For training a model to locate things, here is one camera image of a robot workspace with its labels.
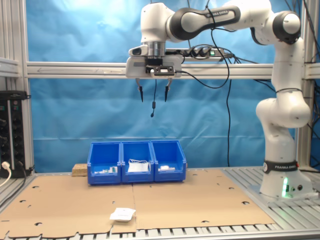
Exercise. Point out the white printed packet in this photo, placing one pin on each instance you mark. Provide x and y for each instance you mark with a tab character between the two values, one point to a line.
122	214

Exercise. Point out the black equipment rack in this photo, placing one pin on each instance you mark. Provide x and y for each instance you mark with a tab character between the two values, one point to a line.
15	125

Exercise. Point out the silver black power strip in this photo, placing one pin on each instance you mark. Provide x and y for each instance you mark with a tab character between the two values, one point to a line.
200	53

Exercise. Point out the horizontal aluminium beam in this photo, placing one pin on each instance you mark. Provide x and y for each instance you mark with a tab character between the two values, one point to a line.
75	70

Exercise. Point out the light green face mask stack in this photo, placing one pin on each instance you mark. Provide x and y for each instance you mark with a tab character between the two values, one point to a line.
137	168

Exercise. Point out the rolled white gauze packet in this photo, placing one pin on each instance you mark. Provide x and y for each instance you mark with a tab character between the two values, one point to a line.
171	168

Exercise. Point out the flat square white gauze packet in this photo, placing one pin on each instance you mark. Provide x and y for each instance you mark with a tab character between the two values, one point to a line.
162	168

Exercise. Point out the blue bin with gauze packets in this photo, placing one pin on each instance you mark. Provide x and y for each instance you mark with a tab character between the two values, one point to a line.
170	176

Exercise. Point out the blue bin with face masks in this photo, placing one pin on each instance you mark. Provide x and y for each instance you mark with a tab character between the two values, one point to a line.
137	177

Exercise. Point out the blue bin with syringe packets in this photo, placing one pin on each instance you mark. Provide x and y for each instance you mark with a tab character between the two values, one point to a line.
103	178

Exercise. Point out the brown cardboard sheet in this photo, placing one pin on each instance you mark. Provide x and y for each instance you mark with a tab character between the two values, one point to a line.
70	210
195	202

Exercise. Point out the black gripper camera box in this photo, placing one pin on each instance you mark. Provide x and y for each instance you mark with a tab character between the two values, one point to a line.
160	69

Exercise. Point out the aluminium frame post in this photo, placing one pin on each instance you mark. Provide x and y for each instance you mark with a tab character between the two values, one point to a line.
308	70
15	37

